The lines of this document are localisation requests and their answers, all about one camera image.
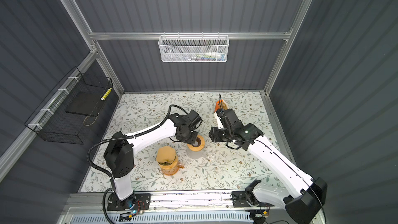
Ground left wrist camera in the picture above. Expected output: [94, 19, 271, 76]
[186, 110, 203, 130]

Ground white wire wall basket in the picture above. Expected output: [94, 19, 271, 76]
[158, 33, 230, 63]

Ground tubes in white basket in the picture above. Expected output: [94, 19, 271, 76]
[186, 52, 227, 62]

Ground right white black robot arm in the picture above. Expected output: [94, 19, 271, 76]
[209, 124, 328, 224]

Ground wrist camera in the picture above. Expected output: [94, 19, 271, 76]
[215, 108, 243, 132]
[186, 110, 203, 130]

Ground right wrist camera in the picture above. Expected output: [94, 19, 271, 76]
[215, 108, 243, 132]

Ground black foam pad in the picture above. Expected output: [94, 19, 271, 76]
[65, 92, 105, 117]

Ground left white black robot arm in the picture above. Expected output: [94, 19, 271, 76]
[104, 111, 202, 202]

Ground clear frosted glass dripper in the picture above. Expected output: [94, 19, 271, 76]
[187, 148, 204, 159]

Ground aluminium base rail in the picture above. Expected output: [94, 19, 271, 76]
[62, 188, 321, 217]

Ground black wire side basket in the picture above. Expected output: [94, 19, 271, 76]
[25, 69, 113, 145]

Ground floral table mat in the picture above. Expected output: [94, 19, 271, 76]
[79, 91, 294, 192]

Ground black corrugated cable conduit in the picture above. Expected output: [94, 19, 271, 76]
[86, 104, 189, 224]

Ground orange coffee filter holder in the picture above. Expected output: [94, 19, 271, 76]
[214, 100, 229, 112]

